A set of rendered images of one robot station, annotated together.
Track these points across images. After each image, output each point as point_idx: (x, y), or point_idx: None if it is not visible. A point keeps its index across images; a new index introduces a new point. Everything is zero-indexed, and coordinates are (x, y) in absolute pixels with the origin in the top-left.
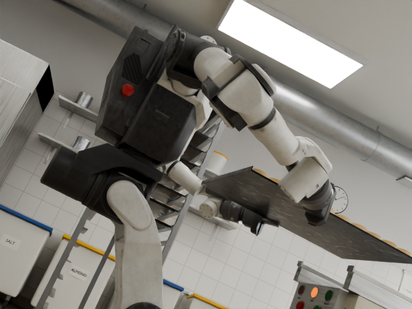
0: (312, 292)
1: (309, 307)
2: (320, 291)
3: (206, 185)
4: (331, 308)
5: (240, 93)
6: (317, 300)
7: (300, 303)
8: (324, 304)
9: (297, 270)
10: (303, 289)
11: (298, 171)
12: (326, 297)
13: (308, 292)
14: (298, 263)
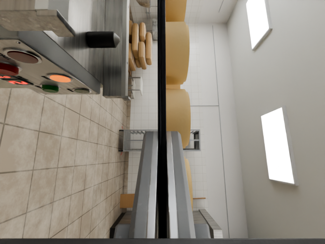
0: (58, 78)
1: (33, 77)
2: (73, 83)
3: None
4: (74, 94)
5: None
6: (57, 83)
7: (16, 74)
8: (67, 89)
9: (28, 16)
10: (35, 63)
11: None
12: (77, 90)
13: (43, 68)
14: (51, 21)
